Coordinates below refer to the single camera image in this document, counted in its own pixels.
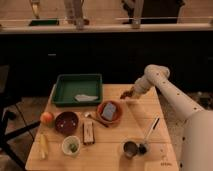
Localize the dark red grape bunch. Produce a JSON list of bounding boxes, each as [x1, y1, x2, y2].
[[120, 90, 132, 99]]

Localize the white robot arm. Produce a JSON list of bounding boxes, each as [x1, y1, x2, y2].
[[131, 64, 213, 171]]

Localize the green plastic tray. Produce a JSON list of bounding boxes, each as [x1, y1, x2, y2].
[[51, 74, 102, 107]]

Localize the white cloth in tray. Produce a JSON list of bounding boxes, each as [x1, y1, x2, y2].
[[74, 94, 98, 102]]

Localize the orange terracotta bowl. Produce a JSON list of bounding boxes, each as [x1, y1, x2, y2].
[[96, 100, 123, 124]]

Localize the blue sponge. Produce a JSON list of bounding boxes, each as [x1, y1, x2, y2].
[[101, 102, 116, 121]]

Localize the small metal cup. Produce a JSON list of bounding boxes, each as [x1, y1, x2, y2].
[[123, 141, 138, 158]]

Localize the brown rectangular block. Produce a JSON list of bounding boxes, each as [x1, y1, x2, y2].
[[83, 121, 95, 145]]

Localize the dark brown bowl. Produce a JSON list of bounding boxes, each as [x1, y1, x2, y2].
[[55, 112, 79, 136]]

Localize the white cup with greens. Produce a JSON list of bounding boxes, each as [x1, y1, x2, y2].
[[61, 136, 81, 157]]

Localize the red orange apple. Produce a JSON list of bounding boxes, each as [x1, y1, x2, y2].
[[40, 112, 54, 125]]

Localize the yellow banana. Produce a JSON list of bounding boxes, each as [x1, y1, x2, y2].
[[40, 134, 49, 159]]

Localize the green item on counter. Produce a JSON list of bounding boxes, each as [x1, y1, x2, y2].
[[29, 19, 59, 26]]

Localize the wooden handled spoon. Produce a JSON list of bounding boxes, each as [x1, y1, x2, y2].
[[83, 112, 108, 127]]

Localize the white handled black brush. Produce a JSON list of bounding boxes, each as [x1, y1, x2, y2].
[[138, 117, 160, 155]]

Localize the black chair frame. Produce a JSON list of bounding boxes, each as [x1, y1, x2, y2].
[[0, 64, 42, 169]]

